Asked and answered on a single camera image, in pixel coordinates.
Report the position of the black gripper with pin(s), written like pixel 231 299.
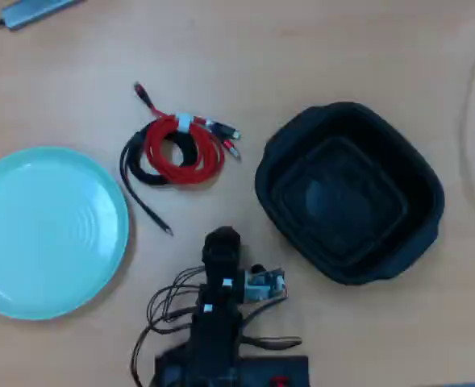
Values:
pixel 223 268

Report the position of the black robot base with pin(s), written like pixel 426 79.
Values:
pixel 261 371

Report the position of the black square bowl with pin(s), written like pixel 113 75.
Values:
pixel 342 201

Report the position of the light green round plate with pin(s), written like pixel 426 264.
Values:
pixel 47 234

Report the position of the grey USB hub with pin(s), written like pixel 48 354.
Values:
pixel 35 12

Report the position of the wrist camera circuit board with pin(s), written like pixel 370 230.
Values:
pixel 261 287

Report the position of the red base switch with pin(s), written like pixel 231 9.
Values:
pixel 279 381

